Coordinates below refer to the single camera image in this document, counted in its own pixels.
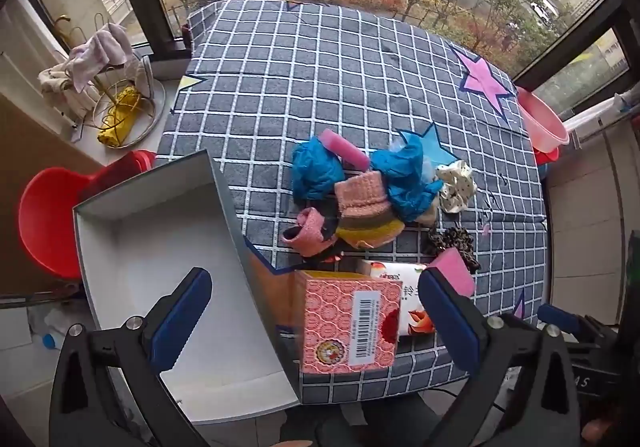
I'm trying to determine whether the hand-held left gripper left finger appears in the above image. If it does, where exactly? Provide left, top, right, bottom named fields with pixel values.
left=48, top=267, right=213, bottom=447

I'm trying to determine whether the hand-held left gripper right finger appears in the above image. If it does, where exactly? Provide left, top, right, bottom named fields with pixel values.
left=417, top=267, right=583, bottom=447

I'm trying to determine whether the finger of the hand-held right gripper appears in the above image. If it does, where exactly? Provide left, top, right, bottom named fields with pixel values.
left=537, top=303, right=582, bottom=335

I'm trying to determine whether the pink sponge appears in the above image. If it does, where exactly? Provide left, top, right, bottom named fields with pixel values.
left=320, top=128, right=372, bottom=172
left=430, top=247, right=476, bottom=299

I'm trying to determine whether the grey cardboard box white inside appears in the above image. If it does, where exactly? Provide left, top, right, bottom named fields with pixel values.
left=72, top=149, right=303, bottom=425

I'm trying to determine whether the leopard print scrunchie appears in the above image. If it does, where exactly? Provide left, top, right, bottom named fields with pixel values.
left=425, top=226, right=482, bottom=273

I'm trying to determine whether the white polka dot scrunchie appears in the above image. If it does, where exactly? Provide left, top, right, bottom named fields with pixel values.
left=435, top=162, right=478, bottom=214

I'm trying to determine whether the blue cloth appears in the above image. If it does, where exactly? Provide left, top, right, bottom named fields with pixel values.
left=291, top=136, right=346, bottom=202
left=371, top=132, right=443, bottom=222

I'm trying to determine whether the pink brown yellow knit sock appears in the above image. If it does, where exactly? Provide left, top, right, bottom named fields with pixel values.
left=334, top=170, right=406, bottom=249

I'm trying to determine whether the pink and black sock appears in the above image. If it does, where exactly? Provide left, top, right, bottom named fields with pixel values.
left=281, top=207, right=341, bottom=258

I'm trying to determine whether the person's right hand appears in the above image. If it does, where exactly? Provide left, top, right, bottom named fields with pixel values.
left=581, top=414, right=622, bottom=447

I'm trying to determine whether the tissue pack with orange print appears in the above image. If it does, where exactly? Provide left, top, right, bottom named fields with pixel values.
left=357, top=259, right=436, bottom=337

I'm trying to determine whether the pink patterned carton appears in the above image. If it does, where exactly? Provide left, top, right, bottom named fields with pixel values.
left=292, top=269, right=403, bottom=375

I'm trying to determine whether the plastic bottle with blue cap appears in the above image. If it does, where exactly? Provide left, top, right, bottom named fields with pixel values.
left=30, top=322, right=68, bottom=353

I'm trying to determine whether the red plastic chair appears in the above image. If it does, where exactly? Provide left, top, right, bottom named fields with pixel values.
left=19, top=150, right=157, bottom=280

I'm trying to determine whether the pink plastic basin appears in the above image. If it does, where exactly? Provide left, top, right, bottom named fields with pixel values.
left=515, top=87, right=571, bottom=152

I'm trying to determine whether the yellow folded umbrella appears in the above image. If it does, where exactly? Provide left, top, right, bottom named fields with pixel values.
left=97, top=88, right=142, bottom=148

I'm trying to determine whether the pale grey cloth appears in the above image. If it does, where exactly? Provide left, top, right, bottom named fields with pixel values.
left=127, top=54, right=157, bottom=100

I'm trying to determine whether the beige towel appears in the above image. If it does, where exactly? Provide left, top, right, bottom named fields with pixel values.
left=37, top=62, right=101, bottom=115

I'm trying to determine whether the grey checked star blanket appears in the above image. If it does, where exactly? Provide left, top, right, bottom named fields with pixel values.
left=152, top=0, right=548, bottom=408

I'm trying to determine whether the lilac towel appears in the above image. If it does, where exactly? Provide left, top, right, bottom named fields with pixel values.
left=67, top=23, right=132, bottom=92

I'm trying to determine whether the gold wire rack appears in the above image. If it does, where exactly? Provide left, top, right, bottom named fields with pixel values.
left=55, top=14, right=167, bottom=148

